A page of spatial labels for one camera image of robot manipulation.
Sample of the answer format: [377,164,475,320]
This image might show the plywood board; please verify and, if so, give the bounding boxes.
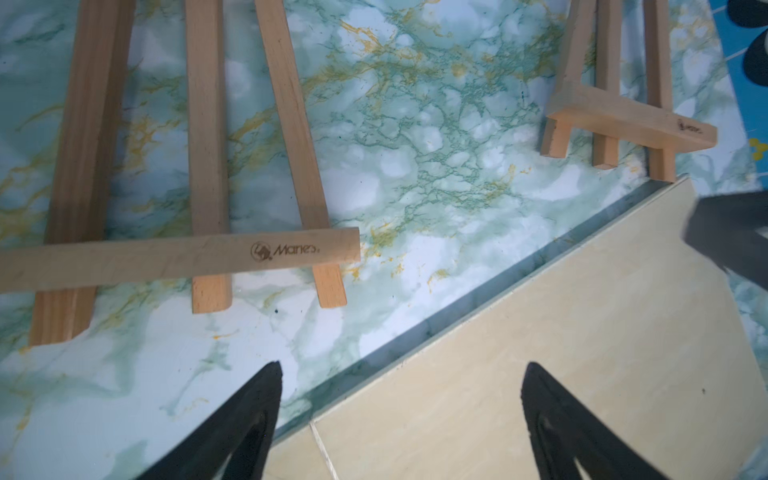
[263,422,339,480]
[316,179,767,479]

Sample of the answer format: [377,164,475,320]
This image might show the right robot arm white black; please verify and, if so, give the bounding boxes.
[683,191,767,289]

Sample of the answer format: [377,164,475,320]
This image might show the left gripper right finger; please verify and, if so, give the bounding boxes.
[521,362,666,479]

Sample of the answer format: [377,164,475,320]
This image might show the wooden easel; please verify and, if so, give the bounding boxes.
[1,1,360,346]
[540,1,718,182]

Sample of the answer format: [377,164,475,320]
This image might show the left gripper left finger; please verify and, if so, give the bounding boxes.
[139,361,282,479]

